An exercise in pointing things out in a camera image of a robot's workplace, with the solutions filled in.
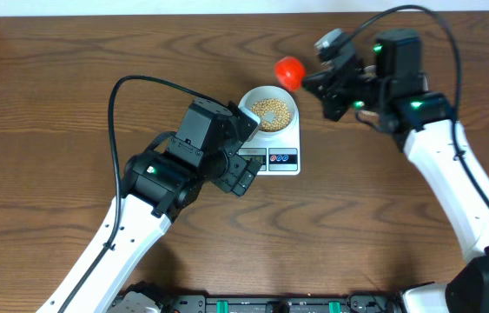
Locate red measuring scoop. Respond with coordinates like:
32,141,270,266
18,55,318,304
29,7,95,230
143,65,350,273
274,57,306,91

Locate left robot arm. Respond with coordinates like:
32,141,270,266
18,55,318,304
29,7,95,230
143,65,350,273
40,97,261,312

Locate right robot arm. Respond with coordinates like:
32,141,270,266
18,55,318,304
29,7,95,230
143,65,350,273
301,29,489,312

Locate soybeans in bowl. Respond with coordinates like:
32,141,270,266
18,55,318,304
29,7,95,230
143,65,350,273
251,98,291,132

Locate white kitchen scale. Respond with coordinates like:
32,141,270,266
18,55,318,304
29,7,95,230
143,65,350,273
237,93,301,176

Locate grey bowl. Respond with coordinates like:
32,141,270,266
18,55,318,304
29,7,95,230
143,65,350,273
239,86,299,135

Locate clear plastic container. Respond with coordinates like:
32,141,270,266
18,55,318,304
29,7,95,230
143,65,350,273
364,65,429,90

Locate right black cable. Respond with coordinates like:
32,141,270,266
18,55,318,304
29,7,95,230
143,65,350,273
334,4,489,249

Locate black cable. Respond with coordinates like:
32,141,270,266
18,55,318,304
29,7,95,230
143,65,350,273
334,4,489,249
55,75,228,313

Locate left black cable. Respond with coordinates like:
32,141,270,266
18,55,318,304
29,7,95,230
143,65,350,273
55,75,228,313

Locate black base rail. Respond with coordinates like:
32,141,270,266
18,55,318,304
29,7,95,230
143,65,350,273
109,295,403,313

